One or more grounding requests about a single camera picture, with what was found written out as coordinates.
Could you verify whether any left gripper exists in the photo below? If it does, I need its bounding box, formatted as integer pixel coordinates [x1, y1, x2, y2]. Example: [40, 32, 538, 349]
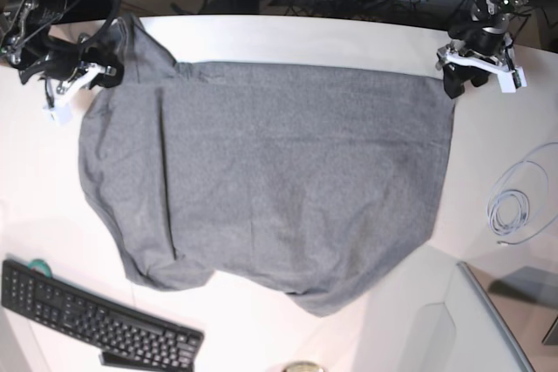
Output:
[443, 52, 510, 99]

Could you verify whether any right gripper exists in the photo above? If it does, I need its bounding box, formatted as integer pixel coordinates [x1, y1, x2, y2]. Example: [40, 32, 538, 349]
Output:
[43, 51, 125, 91]

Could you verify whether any grey t-shirt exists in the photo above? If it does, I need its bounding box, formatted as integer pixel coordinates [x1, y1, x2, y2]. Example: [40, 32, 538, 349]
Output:
[78, 16, 454, 317]

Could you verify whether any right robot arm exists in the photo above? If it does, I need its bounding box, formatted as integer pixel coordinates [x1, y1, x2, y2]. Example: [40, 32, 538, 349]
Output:
[1, 0, 124, 88]

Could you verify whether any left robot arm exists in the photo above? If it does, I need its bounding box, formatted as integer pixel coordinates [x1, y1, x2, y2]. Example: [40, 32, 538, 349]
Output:
[436, 0, 528, 99]

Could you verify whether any green tape roll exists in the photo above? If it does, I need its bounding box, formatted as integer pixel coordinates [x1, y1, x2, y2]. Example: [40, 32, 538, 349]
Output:
[27, 259, 52, 278]

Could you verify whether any black keyboard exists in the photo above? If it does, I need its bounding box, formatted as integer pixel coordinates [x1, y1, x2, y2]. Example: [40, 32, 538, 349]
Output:
[1, 260, 204, 371]

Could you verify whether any grey monitor edge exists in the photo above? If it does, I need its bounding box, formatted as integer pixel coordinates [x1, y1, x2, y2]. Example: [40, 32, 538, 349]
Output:
[459, 262, 557, 371]

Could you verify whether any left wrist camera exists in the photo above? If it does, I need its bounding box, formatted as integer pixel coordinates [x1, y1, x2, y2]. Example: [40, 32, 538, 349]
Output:
[497, 67, 527, 93]

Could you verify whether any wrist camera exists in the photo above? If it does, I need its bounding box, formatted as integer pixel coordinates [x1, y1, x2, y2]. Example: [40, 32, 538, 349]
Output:
[43, 105, 72, 125]
[497, 67, 527, 93]

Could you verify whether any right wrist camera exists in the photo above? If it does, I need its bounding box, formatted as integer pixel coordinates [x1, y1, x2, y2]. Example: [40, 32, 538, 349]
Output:
[43, 105, 72, 125]

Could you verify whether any coiled white cable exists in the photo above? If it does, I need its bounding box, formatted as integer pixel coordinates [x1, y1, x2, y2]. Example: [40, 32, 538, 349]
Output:
[486, 142, 558, 247]

